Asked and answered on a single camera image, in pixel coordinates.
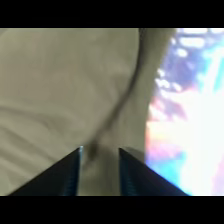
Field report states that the beige garment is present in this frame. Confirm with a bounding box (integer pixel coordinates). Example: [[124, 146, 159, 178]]
[[0, 27, 178, 197]]

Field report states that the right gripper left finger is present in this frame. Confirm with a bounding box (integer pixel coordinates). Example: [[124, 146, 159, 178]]
[[9, 145, 84, 197]]

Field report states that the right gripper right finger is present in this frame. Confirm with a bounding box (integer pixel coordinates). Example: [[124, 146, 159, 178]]
[[118, 147, 190, 197]]

